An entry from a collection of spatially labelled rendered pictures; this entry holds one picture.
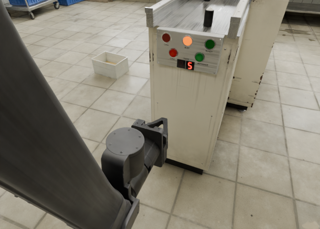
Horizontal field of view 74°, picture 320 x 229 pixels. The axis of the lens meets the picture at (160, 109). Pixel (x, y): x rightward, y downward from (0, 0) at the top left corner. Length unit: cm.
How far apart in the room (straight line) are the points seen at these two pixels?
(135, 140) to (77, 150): 16
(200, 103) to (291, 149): 90
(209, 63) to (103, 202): 64
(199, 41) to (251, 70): 87
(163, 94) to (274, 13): 83
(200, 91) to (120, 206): 68
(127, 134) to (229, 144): 126
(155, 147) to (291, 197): 111
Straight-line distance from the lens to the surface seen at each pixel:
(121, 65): 217
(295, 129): 185
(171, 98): 97
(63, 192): 18
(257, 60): 157
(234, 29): 75
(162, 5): 89
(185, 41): 79
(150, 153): 40
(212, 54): 79
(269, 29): 151
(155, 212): 121
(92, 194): 23
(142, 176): 38
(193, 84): 90
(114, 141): 32
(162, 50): 84
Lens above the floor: 109
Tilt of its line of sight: 39 degrees down
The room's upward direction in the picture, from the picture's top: straight up
